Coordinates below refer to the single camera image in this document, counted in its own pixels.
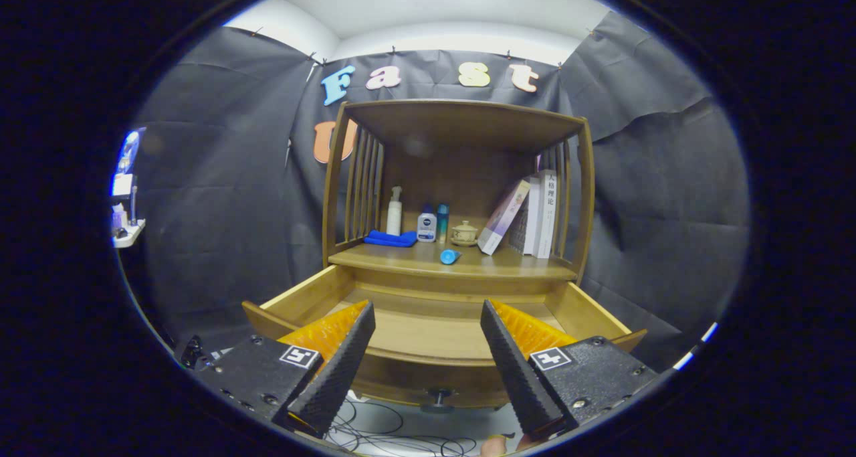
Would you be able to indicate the blue cloth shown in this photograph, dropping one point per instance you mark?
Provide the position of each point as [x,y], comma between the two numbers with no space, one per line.
[391,238]

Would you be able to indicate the wall poster with disc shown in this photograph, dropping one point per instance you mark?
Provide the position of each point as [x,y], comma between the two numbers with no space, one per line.
[127,150]

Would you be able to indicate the white spray bottle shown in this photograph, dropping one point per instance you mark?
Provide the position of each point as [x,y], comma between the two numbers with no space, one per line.
[394,216]

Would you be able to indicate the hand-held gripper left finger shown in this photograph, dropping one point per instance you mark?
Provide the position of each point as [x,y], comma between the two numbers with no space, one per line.
[344,367]

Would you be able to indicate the purple and white book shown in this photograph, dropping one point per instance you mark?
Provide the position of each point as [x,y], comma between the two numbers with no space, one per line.
[505,216]

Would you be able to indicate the dark patterned book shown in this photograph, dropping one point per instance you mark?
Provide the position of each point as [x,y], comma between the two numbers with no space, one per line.
[518,233]

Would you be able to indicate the small white card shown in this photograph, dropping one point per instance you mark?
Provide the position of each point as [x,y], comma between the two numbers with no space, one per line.
[122,185]

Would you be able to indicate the wooden countertop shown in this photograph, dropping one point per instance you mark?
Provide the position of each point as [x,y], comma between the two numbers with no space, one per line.
[401,256]

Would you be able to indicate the small black device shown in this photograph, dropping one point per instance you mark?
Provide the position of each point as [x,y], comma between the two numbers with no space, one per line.
[194,353]

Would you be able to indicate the teal bottle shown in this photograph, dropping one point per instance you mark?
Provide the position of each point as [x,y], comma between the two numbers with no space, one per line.
[443,219]

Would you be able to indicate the white pump bottle blue label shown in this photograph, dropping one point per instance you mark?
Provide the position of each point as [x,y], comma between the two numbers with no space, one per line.
[426,228]

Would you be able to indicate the white book black lettering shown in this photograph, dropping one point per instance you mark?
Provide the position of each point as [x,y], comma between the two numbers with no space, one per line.
[547,213]

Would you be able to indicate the black drawer knob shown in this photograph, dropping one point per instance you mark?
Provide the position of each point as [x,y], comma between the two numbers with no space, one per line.
[438,398]

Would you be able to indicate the blue and white tube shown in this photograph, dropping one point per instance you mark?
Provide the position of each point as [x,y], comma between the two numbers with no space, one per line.
[449,256]

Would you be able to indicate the white wall shelf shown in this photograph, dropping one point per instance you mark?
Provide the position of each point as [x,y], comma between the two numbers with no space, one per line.
[130,233]

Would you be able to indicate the wooden cabinet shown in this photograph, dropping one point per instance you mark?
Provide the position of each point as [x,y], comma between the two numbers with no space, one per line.
[461,126]

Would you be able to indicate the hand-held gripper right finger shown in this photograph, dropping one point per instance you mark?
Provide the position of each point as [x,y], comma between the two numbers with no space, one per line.
[515,370]

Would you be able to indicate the beige ceramic lidded cup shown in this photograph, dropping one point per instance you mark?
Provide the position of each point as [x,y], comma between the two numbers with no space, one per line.
[464,233]

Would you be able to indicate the plain white book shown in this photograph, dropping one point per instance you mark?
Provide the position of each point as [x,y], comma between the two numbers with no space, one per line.
[533,216]

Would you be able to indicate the wooden drawer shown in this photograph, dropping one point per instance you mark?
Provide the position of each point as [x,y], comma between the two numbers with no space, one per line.
[421,336]

